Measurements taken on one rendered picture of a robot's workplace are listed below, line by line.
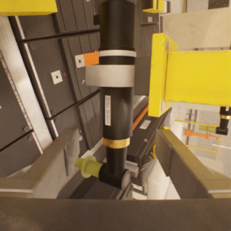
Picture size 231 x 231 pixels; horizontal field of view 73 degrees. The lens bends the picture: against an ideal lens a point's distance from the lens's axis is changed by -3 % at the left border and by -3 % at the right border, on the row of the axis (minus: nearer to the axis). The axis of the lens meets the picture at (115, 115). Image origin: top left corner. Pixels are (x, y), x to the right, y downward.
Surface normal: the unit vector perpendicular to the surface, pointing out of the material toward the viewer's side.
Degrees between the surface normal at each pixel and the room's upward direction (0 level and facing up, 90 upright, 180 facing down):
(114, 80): 64
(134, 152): 90
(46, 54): 0
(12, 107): 0
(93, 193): 90
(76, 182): 0
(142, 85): 90
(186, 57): 90
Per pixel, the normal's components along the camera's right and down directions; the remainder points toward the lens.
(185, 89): -0.50, 0.22
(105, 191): -0.12, -0.87
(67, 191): 0.87, 0.14
